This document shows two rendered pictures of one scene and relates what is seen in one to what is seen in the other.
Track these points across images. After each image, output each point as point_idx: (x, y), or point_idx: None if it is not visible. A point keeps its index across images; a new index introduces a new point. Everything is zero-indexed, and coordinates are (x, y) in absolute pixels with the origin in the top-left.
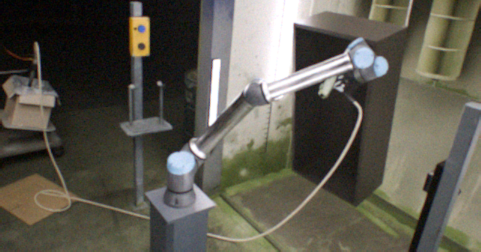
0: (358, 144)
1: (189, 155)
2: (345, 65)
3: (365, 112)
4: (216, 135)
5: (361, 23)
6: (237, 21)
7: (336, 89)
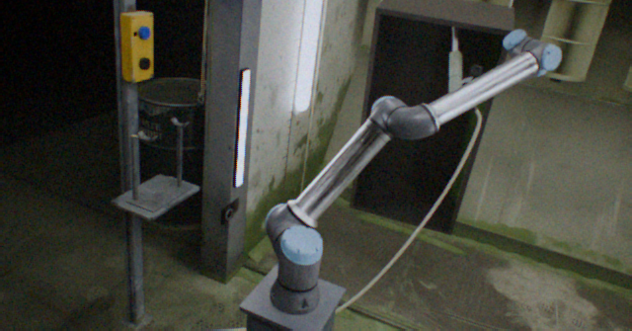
0: (428, 157)
1: (308, 229)
2: (531, 68)
3: (483, 120)
4: (337, 190)
5: (461, 5)
6: (265, 7)
7: (399, 92)
